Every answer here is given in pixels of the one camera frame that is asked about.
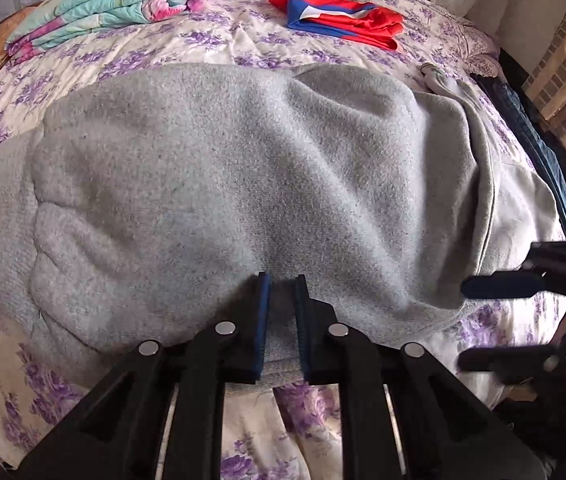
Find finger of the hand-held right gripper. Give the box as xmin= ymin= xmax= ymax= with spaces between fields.
xmin=461 ymin=242 xmax=566 ymax=299
xmin=458 ymin=344 xmax=566 ymax=401

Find grey sweatshirt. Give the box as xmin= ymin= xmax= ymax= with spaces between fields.
xmin=0 ymin=63 xmax=564 ymax=386

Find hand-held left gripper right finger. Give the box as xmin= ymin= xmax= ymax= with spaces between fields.
xmin=295 ymin=274 xmax=548 ymax=480

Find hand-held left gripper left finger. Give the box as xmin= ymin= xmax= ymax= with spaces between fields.
xmin=15 ymin=272 xmax=270 ymax=480

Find folded colourful floral blanket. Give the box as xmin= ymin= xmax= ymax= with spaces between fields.
xmin=5 ymin=0 xmax=236 ymax=63

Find red and blue garment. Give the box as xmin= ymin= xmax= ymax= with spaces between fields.
xmin=268 ymin=0 xmax=406 ymax=52

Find dark blue jeans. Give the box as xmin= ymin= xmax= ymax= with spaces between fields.
xmin=470 ymin=72 xmax=566 ymax=241

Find floral purple bed quilt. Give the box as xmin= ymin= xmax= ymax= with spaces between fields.
xmin=0 ymin=0 xmax=566 ymax=480

